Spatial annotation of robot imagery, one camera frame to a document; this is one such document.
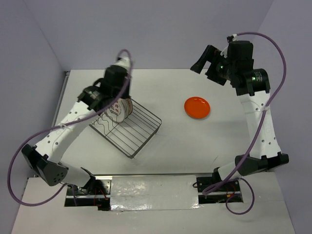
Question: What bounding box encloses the grey wire dish rack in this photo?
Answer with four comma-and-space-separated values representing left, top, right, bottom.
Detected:
90, 99, 162, 159

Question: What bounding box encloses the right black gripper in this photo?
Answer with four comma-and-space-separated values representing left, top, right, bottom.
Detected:
190, 44, 235, 86

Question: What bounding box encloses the white plate red lettering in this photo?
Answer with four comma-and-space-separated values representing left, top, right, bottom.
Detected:
105, 99, 125, 123

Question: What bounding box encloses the silver foil sheet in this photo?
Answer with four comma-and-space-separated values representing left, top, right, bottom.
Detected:
110, 175, 200, 212

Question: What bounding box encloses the orange plastic plate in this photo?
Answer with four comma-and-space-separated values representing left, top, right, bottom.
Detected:
184, 97, 211, 119

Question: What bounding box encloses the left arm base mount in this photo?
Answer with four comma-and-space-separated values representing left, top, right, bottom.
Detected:
64, 178, 112, 211

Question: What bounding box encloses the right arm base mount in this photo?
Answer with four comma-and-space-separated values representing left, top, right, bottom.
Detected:
193, 171, 243, 205

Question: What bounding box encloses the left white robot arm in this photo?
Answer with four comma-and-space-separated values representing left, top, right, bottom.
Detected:
21, 57, 131, 195

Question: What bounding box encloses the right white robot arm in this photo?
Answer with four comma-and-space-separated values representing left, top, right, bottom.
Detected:
190, 35, 289, 191

